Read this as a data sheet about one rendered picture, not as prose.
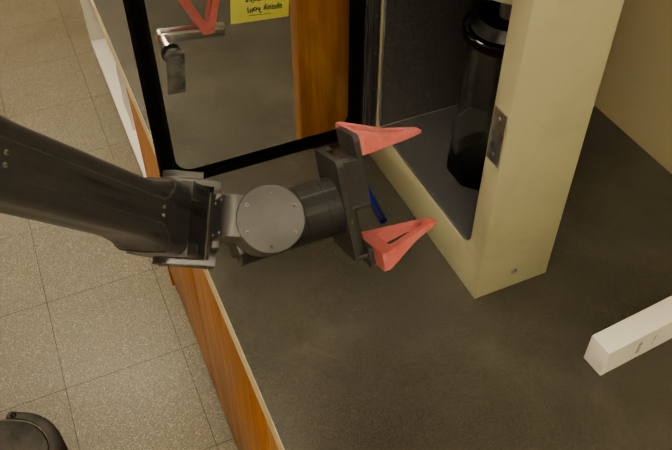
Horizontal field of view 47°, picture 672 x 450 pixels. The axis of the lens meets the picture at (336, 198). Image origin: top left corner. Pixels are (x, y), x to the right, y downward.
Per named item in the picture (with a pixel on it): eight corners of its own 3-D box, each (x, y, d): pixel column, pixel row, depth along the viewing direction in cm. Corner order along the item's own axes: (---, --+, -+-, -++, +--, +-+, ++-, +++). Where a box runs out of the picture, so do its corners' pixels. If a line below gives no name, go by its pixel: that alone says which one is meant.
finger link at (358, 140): (430, 113, 72) (338, 140, 70) (442, 184, 74) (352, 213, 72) (400, 103, 78) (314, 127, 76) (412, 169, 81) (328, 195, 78)
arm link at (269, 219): (160, 174, 73) (152, 264, 72) (162, 150, 62) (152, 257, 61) (285, 186, 76) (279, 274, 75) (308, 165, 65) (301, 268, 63)
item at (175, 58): (186, 94, 96) (185, 54, 93) (169, 96, 95) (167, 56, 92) (182, 85, 98) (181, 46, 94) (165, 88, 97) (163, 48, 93)
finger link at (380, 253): (442, 183, 74) (352, 211, 72) (452, 250, 77) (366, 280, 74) (412, 167, 81) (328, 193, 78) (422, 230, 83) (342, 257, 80)
